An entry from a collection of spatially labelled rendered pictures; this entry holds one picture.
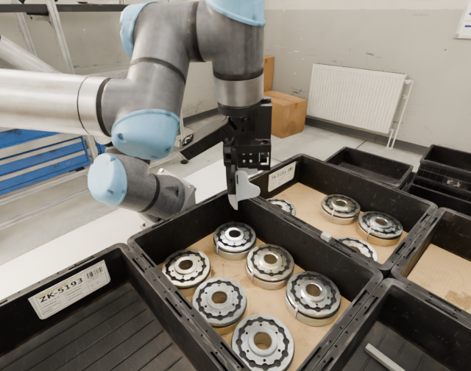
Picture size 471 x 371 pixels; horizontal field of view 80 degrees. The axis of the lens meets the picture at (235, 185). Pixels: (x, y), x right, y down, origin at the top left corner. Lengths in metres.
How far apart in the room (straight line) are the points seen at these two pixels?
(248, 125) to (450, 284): 0.55
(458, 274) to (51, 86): 0.82
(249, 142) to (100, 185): 0.41
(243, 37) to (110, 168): 0.46
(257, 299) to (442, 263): 0.44
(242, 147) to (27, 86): 0.29
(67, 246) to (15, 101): 0.66
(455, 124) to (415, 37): 0.93
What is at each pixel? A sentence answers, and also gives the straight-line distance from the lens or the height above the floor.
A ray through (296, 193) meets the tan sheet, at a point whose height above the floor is 0.83.
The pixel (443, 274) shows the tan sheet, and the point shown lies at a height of 0.83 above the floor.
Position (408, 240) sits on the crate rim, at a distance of 0.67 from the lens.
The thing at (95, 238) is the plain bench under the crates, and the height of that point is 0.70.
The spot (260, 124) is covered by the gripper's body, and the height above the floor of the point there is 1.17.
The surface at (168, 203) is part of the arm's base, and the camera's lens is 0.81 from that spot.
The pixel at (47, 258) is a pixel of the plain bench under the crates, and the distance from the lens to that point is 1.02.
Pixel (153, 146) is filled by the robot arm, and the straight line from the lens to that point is 0.35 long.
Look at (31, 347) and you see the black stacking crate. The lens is 0.66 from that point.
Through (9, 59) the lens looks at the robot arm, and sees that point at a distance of 0.67.
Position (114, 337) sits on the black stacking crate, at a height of 0.83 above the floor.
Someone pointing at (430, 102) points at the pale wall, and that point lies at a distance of 3.50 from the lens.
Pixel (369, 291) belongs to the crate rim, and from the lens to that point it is 0.54.
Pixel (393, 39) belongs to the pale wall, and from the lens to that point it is 3.52.
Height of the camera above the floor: 1.32
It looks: 32 degrees down
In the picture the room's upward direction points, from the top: straight up
